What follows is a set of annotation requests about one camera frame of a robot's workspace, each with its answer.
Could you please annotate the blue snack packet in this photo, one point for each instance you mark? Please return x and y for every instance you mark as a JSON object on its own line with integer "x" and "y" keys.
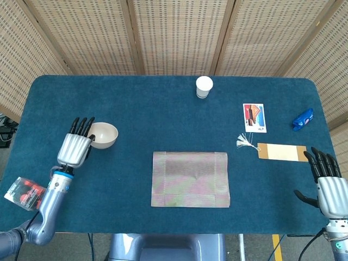
{"x": 302, "y": 119}

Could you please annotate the black equipment on floor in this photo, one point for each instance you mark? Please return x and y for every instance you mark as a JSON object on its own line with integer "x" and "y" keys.
{"x": 5, "y": 133}

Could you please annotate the beige bowl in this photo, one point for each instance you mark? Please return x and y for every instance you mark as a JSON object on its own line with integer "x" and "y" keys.
{"x": 104, "y": 134}

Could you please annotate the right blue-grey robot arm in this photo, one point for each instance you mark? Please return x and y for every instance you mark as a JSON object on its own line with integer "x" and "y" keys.
{"x": 340, "y": 244}

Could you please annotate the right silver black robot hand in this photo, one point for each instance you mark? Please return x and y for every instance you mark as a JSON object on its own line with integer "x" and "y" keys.
{"x": 333, "y": 195}

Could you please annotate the brown bookmark with white tassel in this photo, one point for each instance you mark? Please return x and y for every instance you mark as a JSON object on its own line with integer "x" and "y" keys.
{"x": 282, "y": 152}

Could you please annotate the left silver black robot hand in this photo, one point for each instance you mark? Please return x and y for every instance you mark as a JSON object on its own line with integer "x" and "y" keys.
{"x": 73, "y": 149}

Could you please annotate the clear pack of red items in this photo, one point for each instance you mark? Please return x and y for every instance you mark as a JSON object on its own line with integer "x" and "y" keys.
{"x": 24, "y": 193}

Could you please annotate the blue table cloth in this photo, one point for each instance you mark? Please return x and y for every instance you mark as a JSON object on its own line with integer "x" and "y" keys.
{"x": 136, "y": 108}

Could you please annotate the white paper cup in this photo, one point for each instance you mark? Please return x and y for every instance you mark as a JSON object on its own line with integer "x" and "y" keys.
{"x": 204, "y": 87}

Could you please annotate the woven bamboo folding screen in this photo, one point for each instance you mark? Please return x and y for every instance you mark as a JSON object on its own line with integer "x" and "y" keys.
{"x": 176, "y": 35}

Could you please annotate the blue-grey robot torso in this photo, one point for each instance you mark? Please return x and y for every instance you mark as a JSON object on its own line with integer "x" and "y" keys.
{"x": 168, "y": 247}

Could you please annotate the brown woven placemat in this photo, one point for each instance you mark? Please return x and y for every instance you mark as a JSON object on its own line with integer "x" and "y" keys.
{"x": 190, "y": 179}

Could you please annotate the white-bordered photo postcard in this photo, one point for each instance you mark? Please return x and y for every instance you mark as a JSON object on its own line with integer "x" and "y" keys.
{"x": 254, "y": 117}

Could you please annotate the metal table leg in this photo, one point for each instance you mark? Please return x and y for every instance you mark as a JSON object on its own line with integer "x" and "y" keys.
{"x": 241, "y": 247}

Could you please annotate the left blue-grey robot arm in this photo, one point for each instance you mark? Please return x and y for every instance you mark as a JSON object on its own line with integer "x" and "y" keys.
{"x": 49, "y": 206}

